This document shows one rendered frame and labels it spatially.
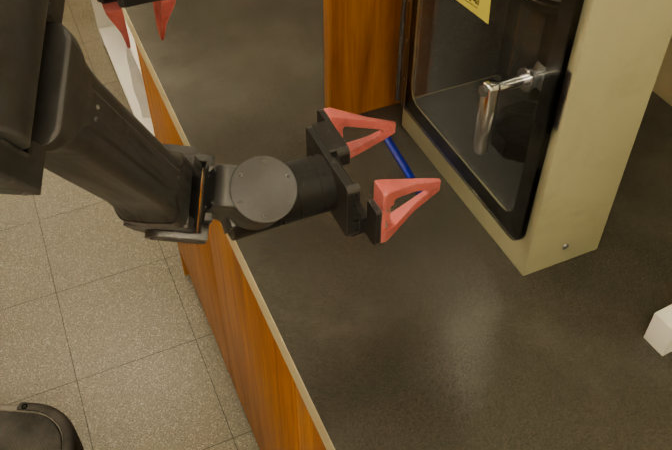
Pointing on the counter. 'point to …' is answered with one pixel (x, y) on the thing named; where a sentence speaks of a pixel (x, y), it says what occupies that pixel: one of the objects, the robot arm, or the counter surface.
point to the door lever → (489, 96)
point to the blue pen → (399, 158)
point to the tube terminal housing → (589, 109)
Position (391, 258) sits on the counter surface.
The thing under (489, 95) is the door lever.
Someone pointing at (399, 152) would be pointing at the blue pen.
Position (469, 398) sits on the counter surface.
